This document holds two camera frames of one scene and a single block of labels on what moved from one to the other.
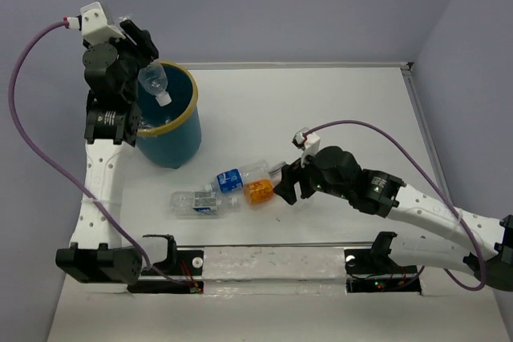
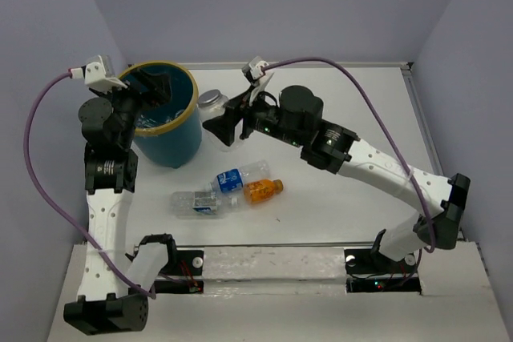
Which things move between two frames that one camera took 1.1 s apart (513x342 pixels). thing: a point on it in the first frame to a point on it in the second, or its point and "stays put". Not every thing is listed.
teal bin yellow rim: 170,135 stays put
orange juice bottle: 258,192 stays put
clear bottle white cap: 200,204 stays put
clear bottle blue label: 232,181 stays put
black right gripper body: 310,179 to 264,116
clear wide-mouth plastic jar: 275,175 to 209,102
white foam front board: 272,292 stays put
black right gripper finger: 290,174 to 224,126
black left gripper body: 131,58 to 130,103
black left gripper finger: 140,40 to 158,86
